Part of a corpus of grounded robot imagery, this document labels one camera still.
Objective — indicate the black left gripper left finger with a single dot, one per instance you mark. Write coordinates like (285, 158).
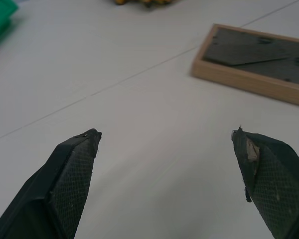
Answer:
(64, 184)

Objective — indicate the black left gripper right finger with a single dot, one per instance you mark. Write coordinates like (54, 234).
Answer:
(274, 184)

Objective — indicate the wooden tray with dark base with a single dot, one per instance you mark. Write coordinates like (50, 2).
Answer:
(254, 62)

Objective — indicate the yellow and black object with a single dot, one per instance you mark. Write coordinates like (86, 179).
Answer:
(142, 2)

